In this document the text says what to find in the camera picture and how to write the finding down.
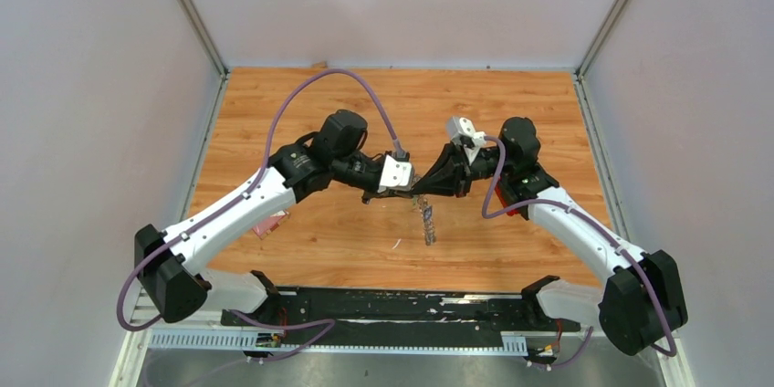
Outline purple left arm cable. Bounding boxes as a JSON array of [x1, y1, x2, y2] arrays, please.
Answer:
[[116, 68, 407, 333]]

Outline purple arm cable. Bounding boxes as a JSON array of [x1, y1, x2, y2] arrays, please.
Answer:
[[481, 134, 678, 358], [116, 68, 407, 333]]

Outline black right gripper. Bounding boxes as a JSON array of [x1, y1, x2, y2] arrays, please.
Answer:
[[410, 141, 511, 199]]

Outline red playing card box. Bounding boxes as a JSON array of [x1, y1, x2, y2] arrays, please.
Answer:
[[252, 211, 290, 239]]

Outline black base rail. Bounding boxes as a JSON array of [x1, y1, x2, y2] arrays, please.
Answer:
[[220, 286, 581, 336]]

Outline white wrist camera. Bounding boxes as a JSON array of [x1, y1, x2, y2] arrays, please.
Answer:
[[445, 116, 486, 164], [377, 154, 414, 193]]

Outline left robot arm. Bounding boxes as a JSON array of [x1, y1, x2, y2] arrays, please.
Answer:
[[134, 110, 414, 323]]

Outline white slotted cable duct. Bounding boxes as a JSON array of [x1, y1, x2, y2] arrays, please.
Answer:
[[148, 324, 528, 357]]

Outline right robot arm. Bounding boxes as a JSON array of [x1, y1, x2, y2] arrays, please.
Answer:
[[412, 117, 688, 357]]

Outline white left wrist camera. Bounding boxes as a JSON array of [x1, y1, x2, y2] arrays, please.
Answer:
[[377, 154, 414, 193]]

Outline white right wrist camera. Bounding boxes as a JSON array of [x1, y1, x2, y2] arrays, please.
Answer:
[[445, 116, 486, 164]]

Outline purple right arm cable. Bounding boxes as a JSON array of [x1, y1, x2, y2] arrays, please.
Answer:
[[481, 134, 678, 358]]

